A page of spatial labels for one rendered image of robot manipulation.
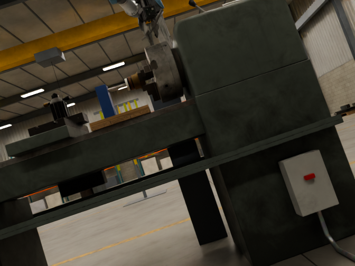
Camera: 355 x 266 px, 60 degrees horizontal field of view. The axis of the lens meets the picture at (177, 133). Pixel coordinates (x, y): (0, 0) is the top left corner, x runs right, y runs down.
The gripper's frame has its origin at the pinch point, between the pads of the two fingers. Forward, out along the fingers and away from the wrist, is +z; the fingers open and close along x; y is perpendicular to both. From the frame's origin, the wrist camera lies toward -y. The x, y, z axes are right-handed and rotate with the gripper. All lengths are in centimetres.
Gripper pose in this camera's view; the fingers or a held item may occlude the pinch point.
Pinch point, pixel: (151, 36)
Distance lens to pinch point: 174.9
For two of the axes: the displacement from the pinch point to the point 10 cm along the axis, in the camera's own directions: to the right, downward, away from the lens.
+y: 4.3, -0.3, -9.0
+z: 3.1, 9.4, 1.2
